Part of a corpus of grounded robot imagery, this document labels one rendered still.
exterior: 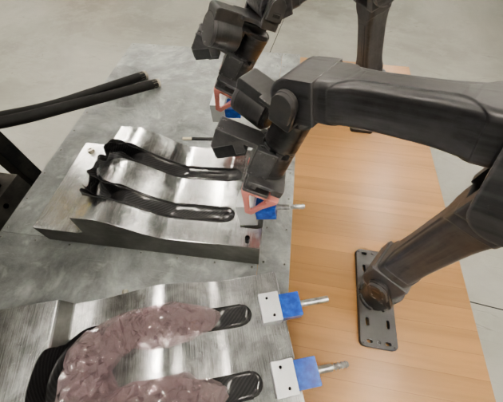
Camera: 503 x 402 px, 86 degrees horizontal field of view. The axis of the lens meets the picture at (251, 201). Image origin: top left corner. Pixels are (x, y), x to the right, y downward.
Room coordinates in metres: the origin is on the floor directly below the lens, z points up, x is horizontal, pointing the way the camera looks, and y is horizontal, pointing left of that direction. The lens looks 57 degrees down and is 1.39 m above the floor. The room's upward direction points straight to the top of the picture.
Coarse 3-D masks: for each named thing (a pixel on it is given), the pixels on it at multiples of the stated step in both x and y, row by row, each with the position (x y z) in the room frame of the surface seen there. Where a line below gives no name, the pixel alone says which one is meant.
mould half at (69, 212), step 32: (128, 128) 0.50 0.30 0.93; (96, 160) 0.47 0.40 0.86; (128, 160) 0.40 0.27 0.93; (192, 160) 0.45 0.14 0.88; (224, 160) 0.44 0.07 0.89; (64, 192) 0.37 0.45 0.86; (160, 192) 0.34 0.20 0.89; (192, 192) 0.35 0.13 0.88; (224, 192) 0.35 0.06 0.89; (64, 224) 0.28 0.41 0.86; (96, 224) 0.25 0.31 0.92; (128, 224) 0.25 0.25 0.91; (160, 224) 0.27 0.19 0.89; (192, 224) 0.27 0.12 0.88; (224, 224) 0.26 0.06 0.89; (192, 256) 0.23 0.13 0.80; (224, 256) 0.22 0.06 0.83; (256, 256) 0.21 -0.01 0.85
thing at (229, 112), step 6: (222, 96) 0.60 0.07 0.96; (210, 102) 0.58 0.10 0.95; (222, 102) 0.57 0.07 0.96; (210, 108) 0.56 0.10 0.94; (228, 108) 0.56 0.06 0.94; (216, 114) 0.56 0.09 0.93; (222, 114) 0.56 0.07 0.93; (228, 114) 0.56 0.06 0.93; (234, 114) 0.56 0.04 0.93; (216, 120) 0.56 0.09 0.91
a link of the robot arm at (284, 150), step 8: (264, 112) 0.33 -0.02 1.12; (264, 120) 0.33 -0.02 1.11; (272, 128) 0.31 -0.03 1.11; (280, 128) 0.30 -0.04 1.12; (296, 128) 0.29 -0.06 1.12; (304, 128) 0.30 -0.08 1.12; (272, 136) 0.30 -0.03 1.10; (280, 136) 0.30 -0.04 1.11; (288, 136) 0.29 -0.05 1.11; (296, 136) 0.29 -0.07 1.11; (304, 136) 0.30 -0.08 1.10; (272, 144) 0.30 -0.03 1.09; (280, 144) 0.29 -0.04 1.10; (288, 144) 0.29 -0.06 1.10; (296, 144) 0.29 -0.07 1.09; (280, 152) 0.29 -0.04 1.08; (288, 152) 0.29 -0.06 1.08
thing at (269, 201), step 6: (246, 174) 0.29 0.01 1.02; (246, 180) 0.28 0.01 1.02; (246, 192) 0.26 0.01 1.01; (252, 192) 0.26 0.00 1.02; (258, 192) 0.26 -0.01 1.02; (264, 192) 0.26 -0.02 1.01; (270, 192) 0.27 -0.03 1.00; (246, 198) 0.26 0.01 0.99; (264, 198) 0.25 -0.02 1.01; (270, 198) 0.26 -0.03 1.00; (276, 198) 0.26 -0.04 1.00; (246, 204) 0.27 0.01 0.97; (258, 204) 0.27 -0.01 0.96; (264, 204) 0.26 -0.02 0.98; (270, 204) 0.25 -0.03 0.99; (246, 210) 0.26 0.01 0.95; (252, 210) 0.26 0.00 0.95; (258, 210) 0.26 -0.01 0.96
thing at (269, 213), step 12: (240, 192) 0.31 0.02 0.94; (240, 204) 0.28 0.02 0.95; (252, 204) 0.28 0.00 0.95; (276, 204) 0.29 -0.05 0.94; (288, 204) 0.28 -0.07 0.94; (300, 204) 0.28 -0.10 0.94; (240, 216) 0.27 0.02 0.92; (252, 216) 0.26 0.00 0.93; (264, 216) 0.26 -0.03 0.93; (276, 216) 0.26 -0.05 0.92
